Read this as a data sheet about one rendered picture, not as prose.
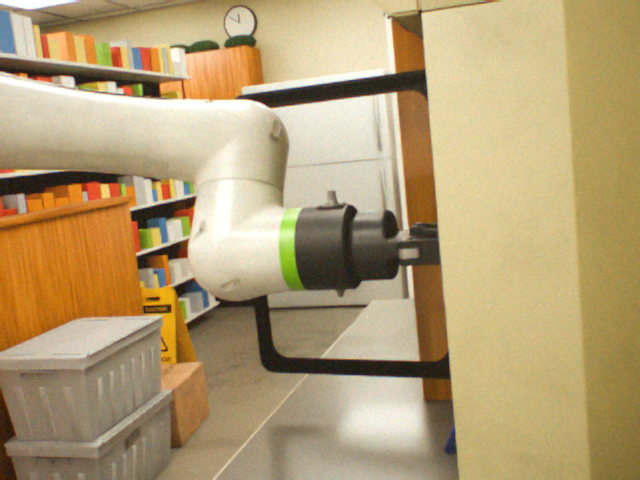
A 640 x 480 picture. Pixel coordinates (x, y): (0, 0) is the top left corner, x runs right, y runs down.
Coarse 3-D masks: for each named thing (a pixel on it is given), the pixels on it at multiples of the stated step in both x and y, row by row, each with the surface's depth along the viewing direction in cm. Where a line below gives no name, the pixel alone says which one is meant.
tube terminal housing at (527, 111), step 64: (448, 0) 60; (512, 0) 58; (576, 0) 58; (448, 64) 60; (512, 64) 59; (576, 64) 58; (448, 128) 61; (512, 128) 60; (576, 128) 59; (448, 192) 62; (512, 192) 61; (576, 192) 59; (448, 256) 63; (512, 256) 61; (576, 256) 60; (448, 320) 64; (512, 320) 62; (576, 320) 61; (512, 384) 63; (576, 384) 62; (512, 448) 64; (576, 448) 62
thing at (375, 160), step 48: (384, 96) 94; (336, 144) 98; (384, 144) 95; (288, 192) 102; (336, 192) 99; (384, 192) 96; (432, 192) 94; (384, 288) 98; (432, 288) 96; (288, 336) 105; (336, 336) 102; (384, 336) 99; (432, 336) 97
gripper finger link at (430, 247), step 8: (400, 240) 72; (408, 240) 72; (416, 240) 71; (424, 240) 71; (432, 240) 70; (400, 248) 71; (408, 248) 71; (424, 248) 71; (432, 248) 70; (424, 256) 71; (432, 256) 71; (440, 256) 70; (400, 264) 72; (408, 264) 71; (416, 264) 71; (424, 264) 71; (432, 264) 71; (440, 264) 70
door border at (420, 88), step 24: (408, 72) 92; (240, 96) 102; (336, 96) 97; (360, 96) 95; (264, 312) 106; (288, 360) 106; (312, 360) 104; (336, 360) 103; (360, 360) 101; (384, 360) 100; (408, 360) 98
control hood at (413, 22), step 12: (372, 0) 62; (384, 0) 61; (396, 0) 61; (408, 0) 61; (396, 12) 61; (408, 12) 61; (420, 12) 62; (408, 24) 66; (420, 24) 67; (420, 36) 77
